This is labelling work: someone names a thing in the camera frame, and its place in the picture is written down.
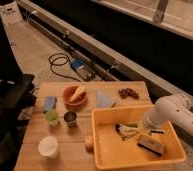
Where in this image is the black and white dish brush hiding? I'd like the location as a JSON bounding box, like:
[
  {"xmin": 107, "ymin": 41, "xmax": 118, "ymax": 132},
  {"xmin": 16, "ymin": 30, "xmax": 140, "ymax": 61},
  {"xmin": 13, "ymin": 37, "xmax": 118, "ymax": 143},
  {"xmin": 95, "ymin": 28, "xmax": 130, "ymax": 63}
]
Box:
[{"xmin": 115, "ymin": 124, "xmax": 165, "ymax": 134}]

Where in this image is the yellow plastic tray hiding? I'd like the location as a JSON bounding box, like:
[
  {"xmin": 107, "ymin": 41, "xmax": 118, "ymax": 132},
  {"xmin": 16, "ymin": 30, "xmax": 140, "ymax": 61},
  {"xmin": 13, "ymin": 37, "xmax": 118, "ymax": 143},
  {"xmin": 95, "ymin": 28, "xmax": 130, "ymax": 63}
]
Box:
[{"xmin": 91, "ymin": 105, "xmax": 186, "ymax": 170}]

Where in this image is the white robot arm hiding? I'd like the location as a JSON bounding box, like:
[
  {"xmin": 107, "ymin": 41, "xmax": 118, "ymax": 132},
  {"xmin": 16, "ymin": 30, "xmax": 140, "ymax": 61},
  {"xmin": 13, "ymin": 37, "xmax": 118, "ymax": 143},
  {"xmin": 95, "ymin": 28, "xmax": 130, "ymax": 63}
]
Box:
[{"xmin": 142, "ymin": 94, "xmax": 193, "ymax": 136}]

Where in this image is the light blue cloth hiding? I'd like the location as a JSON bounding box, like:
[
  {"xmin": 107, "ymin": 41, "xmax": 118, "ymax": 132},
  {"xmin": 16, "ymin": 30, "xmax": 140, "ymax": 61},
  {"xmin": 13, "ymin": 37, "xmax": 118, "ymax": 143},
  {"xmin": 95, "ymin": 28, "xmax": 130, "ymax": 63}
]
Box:
[{"xmin": 97, "ymin": 90, "xmax": 115, "ymax": 108}]

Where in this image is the yellow corn cob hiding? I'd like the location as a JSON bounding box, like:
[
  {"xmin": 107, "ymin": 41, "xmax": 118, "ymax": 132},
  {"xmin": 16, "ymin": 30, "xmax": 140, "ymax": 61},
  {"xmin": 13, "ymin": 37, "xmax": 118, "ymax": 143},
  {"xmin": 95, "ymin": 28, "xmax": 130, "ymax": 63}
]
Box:
[{"xmin": 69, "ymin": 86, "xmax": 85, "ymax": 102}]

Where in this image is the blue and grey device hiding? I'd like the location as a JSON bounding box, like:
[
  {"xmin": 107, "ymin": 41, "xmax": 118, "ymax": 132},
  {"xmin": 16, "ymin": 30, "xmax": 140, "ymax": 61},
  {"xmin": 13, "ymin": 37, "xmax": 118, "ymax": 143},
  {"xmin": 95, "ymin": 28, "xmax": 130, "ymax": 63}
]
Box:
[{"xmin": 70, "ymin": 59, "xmax": 95, "ymax": 81}]

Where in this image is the bunch of dark grapes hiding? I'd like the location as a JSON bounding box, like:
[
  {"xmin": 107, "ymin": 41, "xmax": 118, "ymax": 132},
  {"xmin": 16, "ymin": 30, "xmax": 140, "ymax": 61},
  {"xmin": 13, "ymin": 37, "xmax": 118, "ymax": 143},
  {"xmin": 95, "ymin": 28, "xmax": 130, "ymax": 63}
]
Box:
[{"xmin": 118, "ymin": 88, "xmax": 139, "ymax": 99}]

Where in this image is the orange bowl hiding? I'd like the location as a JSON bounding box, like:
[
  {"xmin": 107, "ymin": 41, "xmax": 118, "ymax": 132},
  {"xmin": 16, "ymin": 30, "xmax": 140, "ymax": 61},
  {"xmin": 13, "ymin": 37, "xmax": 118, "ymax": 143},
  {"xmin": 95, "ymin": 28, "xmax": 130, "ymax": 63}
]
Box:
[{"xmin": 63, "ymin": 86, "xmax": 87, "ymax": 107}]

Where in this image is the small metal cup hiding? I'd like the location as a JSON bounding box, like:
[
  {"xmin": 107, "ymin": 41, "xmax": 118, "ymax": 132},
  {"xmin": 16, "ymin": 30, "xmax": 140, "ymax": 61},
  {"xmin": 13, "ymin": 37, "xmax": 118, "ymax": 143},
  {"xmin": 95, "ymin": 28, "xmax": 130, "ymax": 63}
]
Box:
[{"xmin": 64, "ymin": 111, "xmax": 77, "ymax": 128}]

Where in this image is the blue sponge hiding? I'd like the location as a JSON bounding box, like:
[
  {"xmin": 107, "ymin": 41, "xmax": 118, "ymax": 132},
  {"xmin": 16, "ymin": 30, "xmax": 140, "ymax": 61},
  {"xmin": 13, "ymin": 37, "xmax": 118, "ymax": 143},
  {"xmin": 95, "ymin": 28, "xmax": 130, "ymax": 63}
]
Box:
[{"xmin": 43, "ymin": 96, "xmax": 57, "ymax": 113}]

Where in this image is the green chili pepper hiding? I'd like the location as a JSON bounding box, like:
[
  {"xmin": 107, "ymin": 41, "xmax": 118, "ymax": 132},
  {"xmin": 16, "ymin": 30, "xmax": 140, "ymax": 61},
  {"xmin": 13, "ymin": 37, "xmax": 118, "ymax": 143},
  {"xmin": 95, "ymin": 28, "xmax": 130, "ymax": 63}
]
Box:
[{"xmin": 126, "ymin": 124, "xmax": 138, "ymax": 128}]

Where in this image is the green plastic cup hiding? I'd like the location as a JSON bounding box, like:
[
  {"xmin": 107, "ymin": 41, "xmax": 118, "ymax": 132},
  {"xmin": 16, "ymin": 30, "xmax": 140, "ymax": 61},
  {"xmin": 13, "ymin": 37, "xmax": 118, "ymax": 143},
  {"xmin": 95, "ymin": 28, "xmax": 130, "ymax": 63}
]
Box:
[{"xmin": 45, "ymin": 109, "xmax": 59, "ymax": 126}]

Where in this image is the brown wooden block eraser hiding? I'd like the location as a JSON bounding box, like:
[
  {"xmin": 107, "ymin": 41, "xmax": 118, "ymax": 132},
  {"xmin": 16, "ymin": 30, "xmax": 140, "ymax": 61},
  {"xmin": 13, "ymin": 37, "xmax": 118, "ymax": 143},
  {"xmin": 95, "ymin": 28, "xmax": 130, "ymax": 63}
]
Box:
[{"xmin": 138, "ymin": 135, "xmax": 165, "ymax": 156}]

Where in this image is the white paper sign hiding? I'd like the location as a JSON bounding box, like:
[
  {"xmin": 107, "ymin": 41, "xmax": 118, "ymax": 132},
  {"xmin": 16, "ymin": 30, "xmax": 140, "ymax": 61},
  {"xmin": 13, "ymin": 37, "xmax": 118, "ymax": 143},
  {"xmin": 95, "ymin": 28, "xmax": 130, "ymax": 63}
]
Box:
[{"xmin": 0, "ymin": 1, "xmax": 23, "ymax": 26}]

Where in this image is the black cable coil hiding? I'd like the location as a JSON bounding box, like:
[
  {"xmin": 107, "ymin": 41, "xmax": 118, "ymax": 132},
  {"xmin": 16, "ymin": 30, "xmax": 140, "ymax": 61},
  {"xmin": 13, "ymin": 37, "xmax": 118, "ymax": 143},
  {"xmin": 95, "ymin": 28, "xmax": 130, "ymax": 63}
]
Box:
[{"xmin": 48, "ymin": 52, "xmax": 83, "ymax": 83}]

